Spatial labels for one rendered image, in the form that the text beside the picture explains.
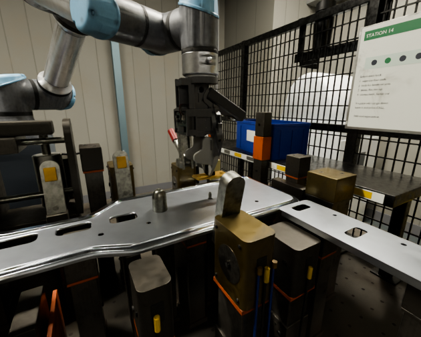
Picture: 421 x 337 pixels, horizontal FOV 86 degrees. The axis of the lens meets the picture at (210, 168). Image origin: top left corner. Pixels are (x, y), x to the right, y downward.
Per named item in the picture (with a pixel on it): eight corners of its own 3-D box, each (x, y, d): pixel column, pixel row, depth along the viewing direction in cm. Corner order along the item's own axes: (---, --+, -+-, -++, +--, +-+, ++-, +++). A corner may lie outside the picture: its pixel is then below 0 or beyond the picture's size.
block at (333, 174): (317, 307, 61) (337, 179, 51) (293, 287, 67) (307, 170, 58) (335, 295, 65) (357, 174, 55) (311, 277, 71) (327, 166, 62)
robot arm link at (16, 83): (-13, 111, 84) (-23, 72, 80) (31, 111, 94) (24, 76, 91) (-4, 112, 77) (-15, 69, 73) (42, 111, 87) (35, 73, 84)
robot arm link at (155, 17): (118, 10, 47) (153, -6, 41) (160, 25, 56) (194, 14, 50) (122, 51, 49) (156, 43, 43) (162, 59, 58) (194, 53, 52)
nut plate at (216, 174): (198, 180, 51) (198, 175, 51) (191, 176, 54) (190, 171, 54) (229, 175, 55) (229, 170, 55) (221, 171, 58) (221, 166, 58)
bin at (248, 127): (271, 160, 82) (274, 124, 78) (234, 146, 109) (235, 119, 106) (308, 157, 87) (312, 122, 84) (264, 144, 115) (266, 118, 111)
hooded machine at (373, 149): (366, 228, 236) (398, 70, 196) (325, 245, 206) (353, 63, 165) (305, 201, 301) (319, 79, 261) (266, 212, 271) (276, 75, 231)
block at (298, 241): (294, 388, 44) (311, 262, 36) (254, 335, 54) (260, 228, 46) (318, 368, 47) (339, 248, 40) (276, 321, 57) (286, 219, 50)
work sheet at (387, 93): (428, 135, 60) (463, -1, 52) (344, 128, 79) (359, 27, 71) (432, 134, 61) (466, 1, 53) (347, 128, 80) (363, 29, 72)
